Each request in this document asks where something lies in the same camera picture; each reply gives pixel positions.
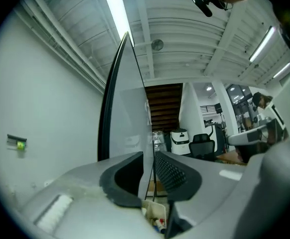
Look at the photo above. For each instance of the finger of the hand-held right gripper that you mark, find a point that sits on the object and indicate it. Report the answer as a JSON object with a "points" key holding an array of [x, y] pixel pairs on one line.
{"points": [[241, 137]]}

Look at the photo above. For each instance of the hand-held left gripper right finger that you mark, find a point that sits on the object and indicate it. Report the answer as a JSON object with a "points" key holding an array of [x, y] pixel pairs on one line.
{"points": [[209, 183]]}

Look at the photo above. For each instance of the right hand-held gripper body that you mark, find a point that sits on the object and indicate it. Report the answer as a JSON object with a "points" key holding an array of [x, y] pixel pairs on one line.
{"points": [[276, 123]]}

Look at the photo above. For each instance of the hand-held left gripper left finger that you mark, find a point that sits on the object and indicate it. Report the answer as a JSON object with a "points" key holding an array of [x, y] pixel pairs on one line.
{"points": [[85, 208]]}

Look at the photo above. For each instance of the whiteboard with black frame stand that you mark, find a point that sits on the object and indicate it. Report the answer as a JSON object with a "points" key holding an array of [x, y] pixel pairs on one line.
{"points": [[127, 108]]}

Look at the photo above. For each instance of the black exercise machine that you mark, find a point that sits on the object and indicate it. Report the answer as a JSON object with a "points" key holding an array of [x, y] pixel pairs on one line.
{"points": [[218, 138]]}

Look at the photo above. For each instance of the black office chair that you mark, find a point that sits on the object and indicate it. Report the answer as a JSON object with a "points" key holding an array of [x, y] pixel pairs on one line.
{"points": [[202, 146]]}

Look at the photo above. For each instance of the black railing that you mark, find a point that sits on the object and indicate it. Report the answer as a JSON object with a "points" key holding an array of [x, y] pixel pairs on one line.
{"points": [[209, 108]]}

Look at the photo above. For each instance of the white appliance with black stripe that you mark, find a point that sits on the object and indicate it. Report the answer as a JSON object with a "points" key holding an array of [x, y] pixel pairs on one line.
{"points": [[179, 143]]}

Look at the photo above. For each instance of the long ceiling tube light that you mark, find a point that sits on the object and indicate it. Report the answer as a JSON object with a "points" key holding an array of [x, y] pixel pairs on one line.
{"points": [[115, 6], [262, 43], [282, 70]]}

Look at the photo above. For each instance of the white marker tray box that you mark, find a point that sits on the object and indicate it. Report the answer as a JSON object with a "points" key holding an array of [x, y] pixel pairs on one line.
{"points": [[154, 208]]}

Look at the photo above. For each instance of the plastic-wrapped appliance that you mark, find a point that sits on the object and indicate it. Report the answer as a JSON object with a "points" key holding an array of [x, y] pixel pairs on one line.
{"points": [[161, 142]]}

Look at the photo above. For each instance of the brown wooden staircase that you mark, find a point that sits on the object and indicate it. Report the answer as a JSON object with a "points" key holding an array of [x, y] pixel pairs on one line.
{"points": [[163, 103]]}

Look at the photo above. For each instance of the green roll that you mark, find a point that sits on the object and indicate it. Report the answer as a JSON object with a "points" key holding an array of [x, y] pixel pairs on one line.
{"points": [[21, 146]]}

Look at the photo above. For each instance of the round ceiling fixture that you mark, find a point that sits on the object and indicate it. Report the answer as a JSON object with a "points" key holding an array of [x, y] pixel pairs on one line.
{"points": [[157, 44]]}

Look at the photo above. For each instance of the black head-mounted camera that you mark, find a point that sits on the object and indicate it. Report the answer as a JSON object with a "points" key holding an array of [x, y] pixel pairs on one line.
{"points": [[202, 4]]}

